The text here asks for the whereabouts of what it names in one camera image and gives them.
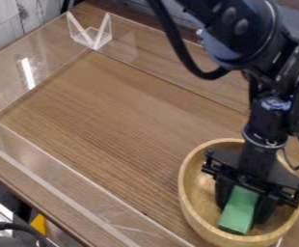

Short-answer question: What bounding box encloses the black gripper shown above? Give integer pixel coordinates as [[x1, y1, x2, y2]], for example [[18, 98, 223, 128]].
[[201, 128, 299, 224]]

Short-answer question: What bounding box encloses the green rectangular block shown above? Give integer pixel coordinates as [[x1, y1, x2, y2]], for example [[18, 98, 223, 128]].
[[217, 186, 259, 235]]

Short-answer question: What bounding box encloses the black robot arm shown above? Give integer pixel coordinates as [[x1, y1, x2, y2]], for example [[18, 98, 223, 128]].
[[176, 0, 299, 224]]

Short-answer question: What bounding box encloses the brown wooden bowl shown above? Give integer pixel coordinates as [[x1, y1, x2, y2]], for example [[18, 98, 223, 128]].
[[177, 138, 299, 247]]

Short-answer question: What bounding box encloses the yellow and black equipment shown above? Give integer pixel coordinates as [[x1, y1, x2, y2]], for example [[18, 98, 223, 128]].
[[12, 209, 60, 247]]

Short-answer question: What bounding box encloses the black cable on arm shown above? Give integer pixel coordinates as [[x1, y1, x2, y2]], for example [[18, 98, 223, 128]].
[[145, 0, 235, 81]]

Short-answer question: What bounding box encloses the black cable bottom left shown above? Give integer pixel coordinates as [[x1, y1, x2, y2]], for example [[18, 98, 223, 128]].
[[0, 221, 41, 239]]

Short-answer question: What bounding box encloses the clear acrylic corner bracket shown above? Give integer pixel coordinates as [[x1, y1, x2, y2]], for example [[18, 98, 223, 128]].
[[65, 13, 112, 50]]

